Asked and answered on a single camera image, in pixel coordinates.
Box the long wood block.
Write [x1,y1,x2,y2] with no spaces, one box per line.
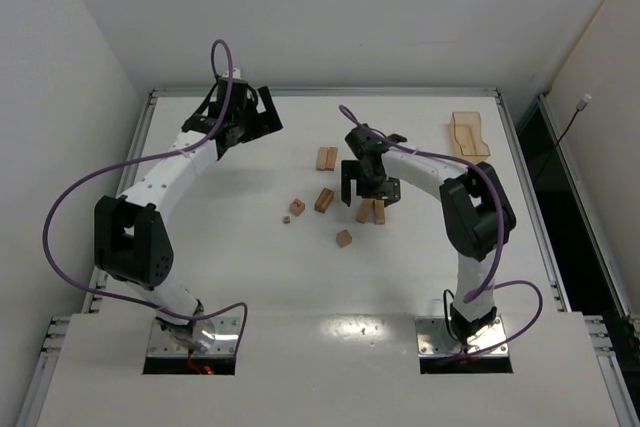
[356,199,374,224]
[373,199,386,225]

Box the wood plank block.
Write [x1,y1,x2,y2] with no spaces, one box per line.
[316,147,328,171]

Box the dark-sided wood block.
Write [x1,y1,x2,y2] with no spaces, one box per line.
[314,188,335,213]

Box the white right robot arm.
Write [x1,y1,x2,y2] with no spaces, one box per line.
[341,125,516,343]

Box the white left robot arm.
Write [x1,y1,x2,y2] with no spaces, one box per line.
[94,77,283,351]

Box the wood cube with letter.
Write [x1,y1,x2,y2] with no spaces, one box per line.
[289,198,305,216]

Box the translucent amber plastic tray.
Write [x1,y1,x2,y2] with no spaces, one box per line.
[448,111,491,164]

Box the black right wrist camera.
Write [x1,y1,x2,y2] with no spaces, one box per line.
[345,126,407,160]

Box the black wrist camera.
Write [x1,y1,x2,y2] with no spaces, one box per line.
[345,126,407,160]
[181,91,223,135]

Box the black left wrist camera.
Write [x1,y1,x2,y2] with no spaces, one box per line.
[181,91,223,135]

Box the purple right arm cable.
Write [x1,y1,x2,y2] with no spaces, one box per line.
[337,104,544,361]

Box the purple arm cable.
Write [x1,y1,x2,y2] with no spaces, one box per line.
[42,38,249,328]
[337,104,544,361]

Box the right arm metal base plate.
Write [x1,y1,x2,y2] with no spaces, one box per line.
[415,316,509,359]

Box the black cable with white plug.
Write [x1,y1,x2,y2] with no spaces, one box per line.
[552,92,593,152]

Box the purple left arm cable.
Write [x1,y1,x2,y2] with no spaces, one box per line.
[42,38,249,328]

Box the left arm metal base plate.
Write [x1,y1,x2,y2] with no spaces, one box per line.
[146,317,240,358]

